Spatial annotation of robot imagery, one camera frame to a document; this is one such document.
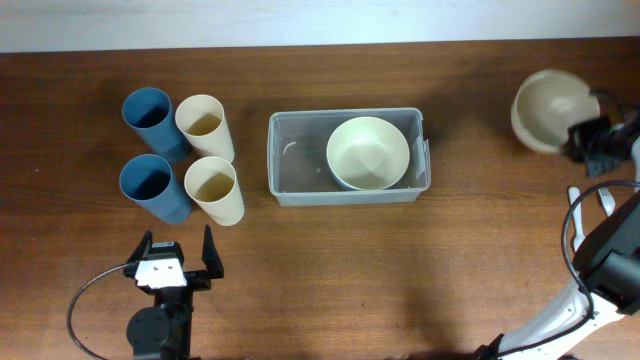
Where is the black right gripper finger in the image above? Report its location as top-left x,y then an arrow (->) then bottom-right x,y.
561,116 -> 612,161
584,154 -> 622,178

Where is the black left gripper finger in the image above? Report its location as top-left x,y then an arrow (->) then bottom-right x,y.
127,230 -> 153,264
201,225 -> 224,278

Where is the cream bowl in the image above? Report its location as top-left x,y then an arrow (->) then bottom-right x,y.
326,116 -> 410,180
511,69 -> 601,154

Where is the cream cup front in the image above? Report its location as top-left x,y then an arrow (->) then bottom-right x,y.
184,156 -> 245,226

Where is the cream cup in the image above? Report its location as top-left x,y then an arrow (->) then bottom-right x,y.
175,94 -> 235,163
184,156 -> 245,226

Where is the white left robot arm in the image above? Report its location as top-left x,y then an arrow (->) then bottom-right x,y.
123,226 -> 224,360

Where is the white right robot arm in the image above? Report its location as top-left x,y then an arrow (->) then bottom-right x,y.
472,89 -> 639,360

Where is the clear plastic storage container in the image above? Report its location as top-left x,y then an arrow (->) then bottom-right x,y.
267,107 -> 431,206

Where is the white plastic fork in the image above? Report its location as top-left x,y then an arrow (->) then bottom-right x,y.
598,187 -> 616,217

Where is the white plastic knife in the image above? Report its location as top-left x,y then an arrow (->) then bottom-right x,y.
568,186 -> 585,252

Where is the blue cup front left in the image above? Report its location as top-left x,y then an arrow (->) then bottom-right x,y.
119,154 -> 192,224

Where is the blue cup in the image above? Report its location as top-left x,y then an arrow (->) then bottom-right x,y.
122,87 -> 191,163
119,154 -> 192,224

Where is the blue cup rear left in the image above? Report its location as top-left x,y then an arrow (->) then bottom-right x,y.
122,87 -> 191,163

